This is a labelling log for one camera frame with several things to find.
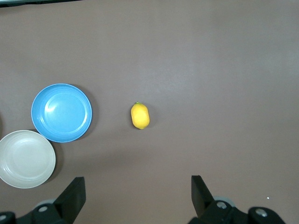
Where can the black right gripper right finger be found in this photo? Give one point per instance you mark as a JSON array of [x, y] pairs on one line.
[[203, 205]]

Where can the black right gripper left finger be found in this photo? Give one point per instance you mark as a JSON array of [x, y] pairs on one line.
[[70, 203]]

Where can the yellow lemon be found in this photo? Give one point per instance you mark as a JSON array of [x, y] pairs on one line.
[[140, 116]]

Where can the beige plate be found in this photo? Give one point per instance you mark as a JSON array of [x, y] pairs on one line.
[[25, 159]]

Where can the blue plate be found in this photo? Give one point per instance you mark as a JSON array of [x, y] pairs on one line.
[[61, 113]]

